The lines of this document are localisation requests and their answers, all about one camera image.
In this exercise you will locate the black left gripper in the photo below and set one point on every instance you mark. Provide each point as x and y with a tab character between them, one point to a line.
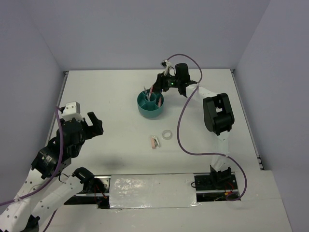
96	128

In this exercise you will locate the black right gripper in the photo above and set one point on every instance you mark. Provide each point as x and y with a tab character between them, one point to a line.
161	83

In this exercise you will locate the pink gel pen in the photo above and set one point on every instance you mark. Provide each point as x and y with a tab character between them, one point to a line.
150	93

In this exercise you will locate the pink highlighter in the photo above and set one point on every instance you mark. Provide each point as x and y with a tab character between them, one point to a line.
160	102

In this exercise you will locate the clear tape roll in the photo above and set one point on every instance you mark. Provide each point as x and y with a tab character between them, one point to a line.
166	134

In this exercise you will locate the pink mini stapler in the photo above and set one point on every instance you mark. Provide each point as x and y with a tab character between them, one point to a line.
154	142

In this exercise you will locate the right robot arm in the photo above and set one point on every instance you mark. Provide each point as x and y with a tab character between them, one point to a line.
217	113

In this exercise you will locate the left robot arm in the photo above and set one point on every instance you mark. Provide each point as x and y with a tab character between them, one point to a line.
31	207

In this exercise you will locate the teal round desk organizer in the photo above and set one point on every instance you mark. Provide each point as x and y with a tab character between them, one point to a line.
150	109

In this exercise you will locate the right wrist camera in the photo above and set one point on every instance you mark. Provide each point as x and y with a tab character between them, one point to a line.
167	66

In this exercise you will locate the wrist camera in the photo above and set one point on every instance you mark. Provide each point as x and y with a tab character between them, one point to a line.
72	111
167	66

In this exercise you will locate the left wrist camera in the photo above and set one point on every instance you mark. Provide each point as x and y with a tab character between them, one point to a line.
72	111

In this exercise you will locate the left aluminium table rail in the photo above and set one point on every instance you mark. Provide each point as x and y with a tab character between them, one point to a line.
55	103

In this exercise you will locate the aluminium table rail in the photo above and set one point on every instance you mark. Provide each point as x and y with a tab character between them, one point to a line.
55	103
260	162

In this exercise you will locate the right aluminium table rail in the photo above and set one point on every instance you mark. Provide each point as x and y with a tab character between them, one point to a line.
260	162

